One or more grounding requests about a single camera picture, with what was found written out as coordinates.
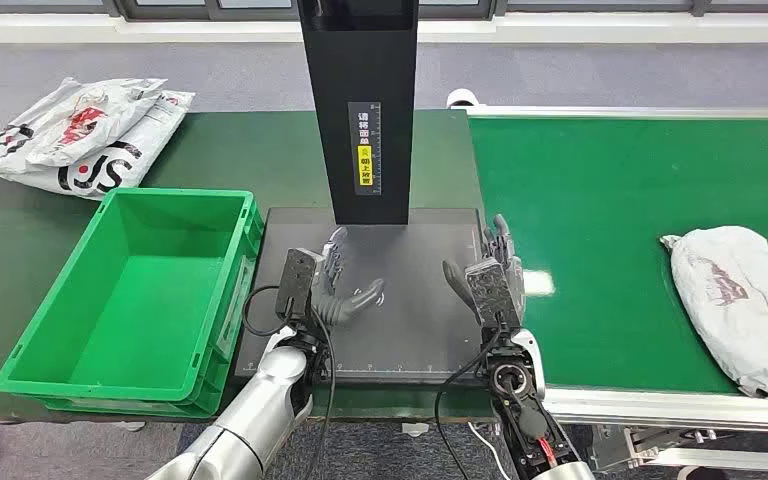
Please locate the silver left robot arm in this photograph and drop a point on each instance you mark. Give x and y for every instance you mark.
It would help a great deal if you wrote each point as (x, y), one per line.
(258, 411)

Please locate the white parcel bag red print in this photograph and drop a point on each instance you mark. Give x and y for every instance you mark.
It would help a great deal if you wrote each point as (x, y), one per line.
(79, 126)

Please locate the green conveyor belt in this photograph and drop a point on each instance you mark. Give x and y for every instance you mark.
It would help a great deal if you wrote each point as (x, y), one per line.
(622, 199)

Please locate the white conveyor end roller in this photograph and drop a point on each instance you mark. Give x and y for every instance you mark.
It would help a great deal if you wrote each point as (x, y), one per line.
(463, 98)

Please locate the grey parcel red print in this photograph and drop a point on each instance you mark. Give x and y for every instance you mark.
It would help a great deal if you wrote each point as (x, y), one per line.
(742, 305)

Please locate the aluminium conveyor frame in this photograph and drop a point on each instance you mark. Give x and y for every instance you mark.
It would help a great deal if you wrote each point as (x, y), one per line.
(622, 112)

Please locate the black inbound scanner machine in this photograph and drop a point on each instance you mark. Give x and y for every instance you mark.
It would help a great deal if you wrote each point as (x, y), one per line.
(364, 66)

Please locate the black left wrist camera plate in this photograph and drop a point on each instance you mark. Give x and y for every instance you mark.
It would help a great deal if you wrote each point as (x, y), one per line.
(296, 281)

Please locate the green plastic crate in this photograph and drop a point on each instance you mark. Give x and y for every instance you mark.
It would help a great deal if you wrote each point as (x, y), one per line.
(145, 318)

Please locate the black right wrist camera plate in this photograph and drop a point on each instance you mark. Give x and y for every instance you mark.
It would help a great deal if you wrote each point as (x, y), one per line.
(493, 295)

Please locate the white parcel bag black letters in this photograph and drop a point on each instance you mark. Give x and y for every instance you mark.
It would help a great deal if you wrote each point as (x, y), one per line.
(139, 149)

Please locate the black wrist camera plate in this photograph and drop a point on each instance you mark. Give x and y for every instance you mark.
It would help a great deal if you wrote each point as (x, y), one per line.
(493, 295)
(296, 281)

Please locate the white clip under table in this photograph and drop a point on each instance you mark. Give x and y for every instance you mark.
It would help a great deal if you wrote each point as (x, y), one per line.
(416, 429)

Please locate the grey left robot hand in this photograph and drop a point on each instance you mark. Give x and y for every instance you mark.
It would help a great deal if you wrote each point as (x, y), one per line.
(351, 306)

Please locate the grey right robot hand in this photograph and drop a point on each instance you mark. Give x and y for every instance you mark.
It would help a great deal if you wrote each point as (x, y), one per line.
(500, 238)

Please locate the black yellow label sticker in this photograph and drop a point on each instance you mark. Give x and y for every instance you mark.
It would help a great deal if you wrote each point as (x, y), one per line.
(365, 149)

